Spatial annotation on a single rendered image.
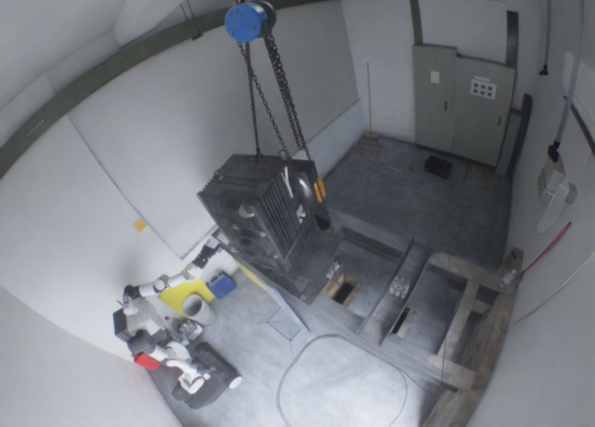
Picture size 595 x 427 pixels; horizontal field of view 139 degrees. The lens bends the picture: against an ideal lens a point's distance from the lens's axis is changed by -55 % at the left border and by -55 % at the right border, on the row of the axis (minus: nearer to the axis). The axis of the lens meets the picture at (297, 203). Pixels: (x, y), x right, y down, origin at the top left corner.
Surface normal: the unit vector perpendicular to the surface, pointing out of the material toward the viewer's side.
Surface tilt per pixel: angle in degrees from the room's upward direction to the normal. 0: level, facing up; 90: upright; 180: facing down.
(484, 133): 90
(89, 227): 90
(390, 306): 0
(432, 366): 0
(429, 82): 90
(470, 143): 90
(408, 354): 0
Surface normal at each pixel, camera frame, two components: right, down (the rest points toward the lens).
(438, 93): -0.62, 0.66
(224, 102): 0.74, 0.31
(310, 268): -0.25, -0.69
